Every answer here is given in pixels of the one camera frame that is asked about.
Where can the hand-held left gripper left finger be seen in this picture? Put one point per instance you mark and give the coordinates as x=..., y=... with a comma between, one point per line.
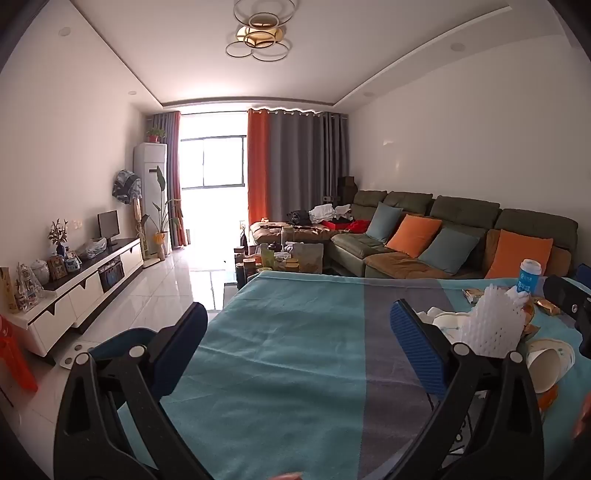
x=191, y=325

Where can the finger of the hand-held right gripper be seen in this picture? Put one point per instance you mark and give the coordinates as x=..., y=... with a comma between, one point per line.
x=565, y=295

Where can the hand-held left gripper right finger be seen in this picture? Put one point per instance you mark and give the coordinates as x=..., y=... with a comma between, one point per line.
x=415, y=344

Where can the white tissue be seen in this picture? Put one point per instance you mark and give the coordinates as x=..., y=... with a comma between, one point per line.
x=516, y=295

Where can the white foam fruit net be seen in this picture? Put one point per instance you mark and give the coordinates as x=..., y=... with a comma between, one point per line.
x=491, y=323

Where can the person's right hand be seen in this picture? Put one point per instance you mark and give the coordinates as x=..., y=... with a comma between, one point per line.
x=582, y=423

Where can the gold foil snack packet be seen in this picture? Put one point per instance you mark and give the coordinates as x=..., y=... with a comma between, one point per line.
x=546, y=307

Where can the crushed white paper cup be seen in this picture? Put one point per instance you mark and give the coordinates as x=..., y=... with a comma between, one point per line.
x=443, y=323

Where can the blue cup white lid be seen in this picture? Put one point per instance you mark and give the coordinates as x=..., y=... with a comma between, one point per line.
x=528, y=277

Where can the orange foil wrapper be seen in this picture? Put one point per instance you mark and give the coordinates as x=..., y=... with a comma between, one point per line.
x=531, y=331
x=548, y=398

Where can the glass top coffee table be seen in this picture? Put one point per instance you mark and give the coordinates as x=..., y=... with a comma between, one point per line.
x=231, y=288

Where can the orange cushion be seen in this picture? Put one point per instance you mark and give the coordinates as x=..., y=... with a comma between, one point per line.
x=519, y=251
x=413, y=235

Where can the white gold biscuit packet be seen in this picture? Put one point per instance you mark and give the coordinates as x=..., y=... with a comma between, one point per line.
x=474, y=295

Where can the large blue grey cushion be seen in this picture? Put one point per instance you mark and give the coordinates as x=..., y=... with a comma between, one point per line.
x=448, y=251

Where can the teal grey blanket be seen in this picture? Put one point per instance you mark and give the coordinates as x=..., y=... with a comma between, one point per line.
x=286, y=350

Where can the tall large leaf plant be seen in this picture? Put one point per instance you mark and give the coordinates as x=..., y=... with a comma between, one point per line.
x=161, y=221

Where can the cluttered coffee table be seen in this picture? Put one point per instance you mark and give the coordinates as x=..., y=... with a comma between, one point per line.
x=281, y=258

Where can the white black tv cabinet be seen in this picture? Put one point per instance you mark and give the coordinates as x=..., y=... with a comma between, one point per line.
x=83, y=290

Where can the white bathroom scale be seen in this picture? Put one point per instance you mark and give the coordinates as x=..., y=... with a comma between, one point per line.
x=76, y=357

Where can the small blue grey cushion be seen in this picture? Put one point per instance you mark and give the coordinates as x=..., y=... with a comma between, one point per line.
x=385, y=222

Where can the clear plastic bag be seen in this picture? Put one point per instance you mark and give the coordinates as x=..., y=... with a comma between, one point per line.
x=92, y=249

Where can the black monitor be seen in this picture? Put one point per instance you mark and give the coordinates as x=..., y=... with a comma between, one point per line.
x=108, y=224

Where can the blue white porcelain jar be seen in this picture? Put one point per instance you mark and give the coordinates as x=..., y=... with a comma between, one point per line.
x=72, y=264

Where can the green brown sofa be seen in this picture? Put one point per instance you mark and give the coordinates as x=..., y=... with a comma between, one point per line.
x=461, y=207

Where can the red cloth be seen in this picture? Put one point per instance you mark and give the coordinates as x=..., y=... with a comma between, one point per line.
x=346, y=225

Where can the grey orange narrow curtain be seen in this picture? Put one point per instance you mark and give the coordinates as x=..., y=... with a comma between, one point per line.
x=171, y=184

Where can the white standing air conditioner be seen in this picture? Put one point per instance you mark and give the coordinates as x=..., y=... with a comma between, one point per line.
x=148, y=184

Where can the black clothes pile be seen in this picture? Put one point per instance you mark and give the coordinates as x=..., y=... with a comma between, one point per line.
x=300, y=218

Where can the cloth covered standing fan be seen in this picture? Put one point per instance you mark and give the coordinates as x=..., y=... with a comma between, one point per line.
x=127, y=187

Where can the white clothes pile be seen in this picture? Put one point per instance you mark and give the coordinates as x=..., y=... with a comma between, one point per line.
x=330, y=212

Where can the white ceramic jar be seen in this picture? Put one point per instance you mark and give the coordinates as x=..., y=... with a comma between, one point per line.
x=40, y=272

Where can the plant in blue vase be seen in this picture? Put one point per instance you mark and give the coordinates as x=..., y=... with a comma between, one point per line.
x=58, y=235

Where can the window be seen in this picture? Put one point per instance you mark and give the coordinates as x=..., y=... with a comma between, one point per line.
x=212, y=161

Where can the plastic wrapped glass ornament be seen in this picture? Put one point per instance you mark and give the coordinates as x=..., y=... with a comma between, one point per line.
x=27, y=288

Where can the brown cardboard boxes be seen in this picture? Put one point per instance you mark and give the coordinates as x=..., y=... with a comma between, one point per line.
x=347, y=189

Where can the orange plastic bag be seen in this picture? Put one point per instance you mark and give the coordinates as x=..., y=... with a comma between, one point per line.
x=16, y=355

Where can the yellow gift box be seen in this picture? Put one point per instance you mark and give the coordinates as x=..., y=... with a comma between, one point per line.
x=9, y=288

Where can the small potted plant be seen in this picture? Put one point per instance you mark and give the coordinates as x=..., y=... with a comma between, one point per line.
x=155, y=134

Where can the wooden picture frame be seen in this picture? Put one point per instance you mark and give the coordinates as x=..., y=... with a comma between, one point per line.
x=57, y=268

